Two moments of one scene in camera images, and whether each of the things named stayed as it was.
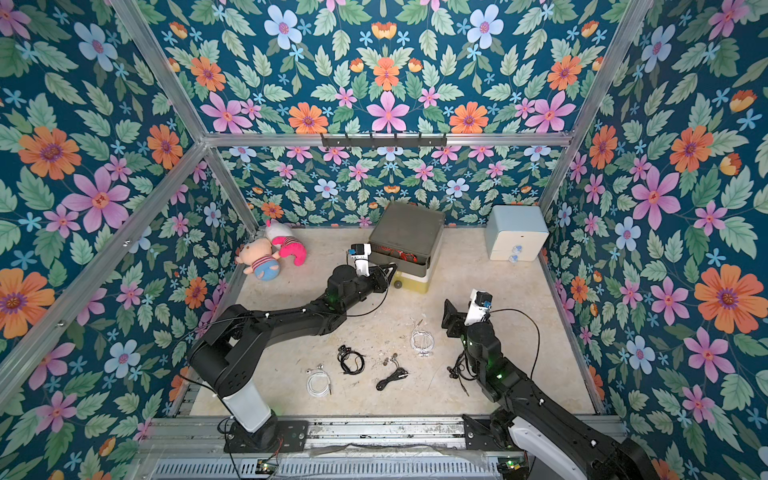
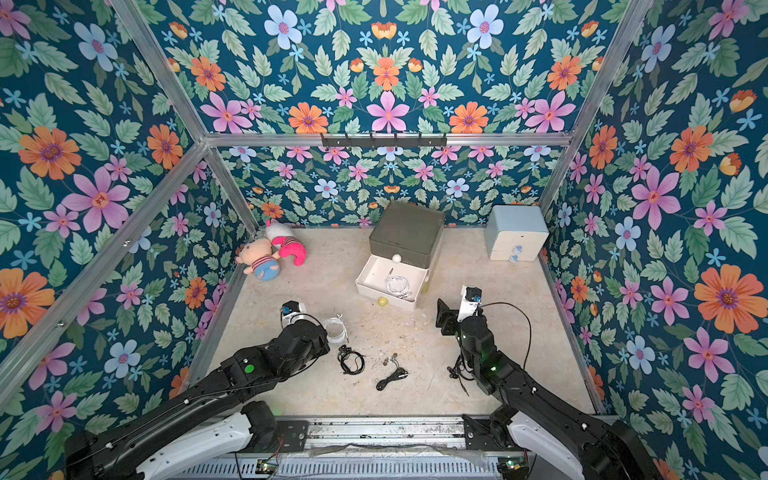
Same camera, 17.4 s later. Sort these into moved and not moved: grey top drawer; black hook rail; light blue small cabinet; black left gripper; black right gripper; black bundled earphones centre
Moved: black left gripper; grey top drawer
Not moved: black right gripper; light blue small cabinet; black bundled earphones centre; black hook rail
